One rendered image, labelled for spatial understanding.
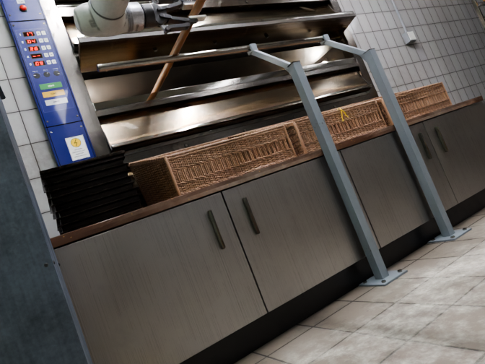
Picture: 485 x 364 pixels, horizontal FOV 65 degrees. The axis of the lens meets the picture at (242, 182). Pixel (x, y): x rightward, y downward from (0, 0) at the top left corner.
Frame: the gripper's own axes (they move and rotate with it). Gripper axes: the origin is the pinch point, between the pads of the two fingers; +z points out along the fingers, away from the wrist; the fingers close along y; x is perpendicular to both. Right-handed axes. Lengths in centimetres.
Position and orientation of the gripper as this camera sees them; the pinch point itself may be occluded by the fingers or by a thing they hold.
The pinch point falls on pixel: (194, 11)
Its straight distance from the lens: 151.5
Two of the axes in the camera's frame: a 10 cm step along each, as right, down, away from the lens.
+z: 8.3, -2.8, 4.8
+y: 3.6, 9.3, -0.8
